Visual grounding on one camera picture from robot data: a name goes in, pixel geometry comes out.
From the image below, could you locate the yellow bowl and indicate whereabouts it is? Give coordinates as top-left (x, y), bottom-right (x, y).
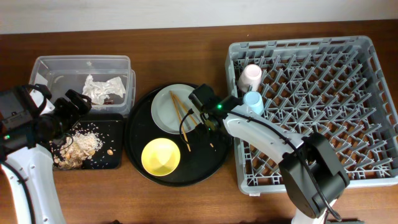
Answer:
top-left (141, 138), bottom-right (181, 177)

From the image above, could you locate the clear plastic bin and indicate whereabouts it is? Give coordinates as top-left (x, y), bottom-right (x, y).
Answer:
top-left (29, 55), bottom-right (136, 117)

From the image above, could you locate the wooden chopstick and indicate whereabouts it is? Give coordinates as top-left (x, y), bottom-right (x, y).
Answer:
top-left (169, 90), bottom-right (191, 152)
top-left (170, 90), bottom-right (214, 148)

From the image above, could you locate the grey dishwasher rack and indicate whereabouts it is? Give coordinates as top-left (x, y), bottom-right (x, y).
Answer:
top-left (225, 36), bottom-right (397, 188)

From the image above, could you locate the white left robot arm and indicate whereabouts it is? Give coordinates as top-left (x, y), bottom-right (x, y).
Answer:
top-left (1, 84), bottom-right (91, 223)

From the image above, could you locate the white napkin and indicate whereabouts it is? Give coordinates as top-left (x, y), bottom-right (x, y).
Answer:
top-left (83, 75), bottom-right (126, 105)

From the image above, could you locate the food scraps and rice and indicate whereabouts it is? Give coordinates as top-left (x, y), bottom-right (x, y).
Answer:
top-left (50, 121), bottom-right (120, 170)

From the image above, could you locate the gold snack wrapper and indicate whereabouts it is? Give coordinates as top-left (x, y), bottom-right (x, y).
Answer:
top-left (103, 100), bottom-right (114, 105)

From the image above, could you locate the black rectangular tray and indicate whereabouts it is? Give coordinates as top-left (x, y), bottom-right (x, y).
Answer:
top-left (50, 114), bottom-right (124, 170)

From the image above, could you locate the pink cup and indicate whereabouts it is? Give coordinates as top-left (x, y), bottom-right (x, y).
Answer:
top-left (238, 64), bottom-right (262, 92)

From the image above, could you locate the blue cup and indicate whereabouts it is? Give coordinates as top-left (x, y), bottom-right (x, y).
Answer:
top-left (243, 91), bottom-right (264, 116)

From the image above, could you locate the white label on bin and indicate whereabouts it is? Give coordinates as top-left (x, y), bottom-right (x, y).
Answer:
top-left (34, 73), bottom-right (48, 86)

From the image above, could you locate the round black tray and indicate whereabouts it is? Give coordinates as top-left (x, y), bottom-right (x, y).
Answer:
top-left (124, 87), bottom-right (233, 187)

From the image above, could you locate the grey plate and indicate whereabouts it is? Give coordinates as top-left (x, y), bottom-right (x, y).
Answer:
top-left (151, 84), bottom-right (201, 134)

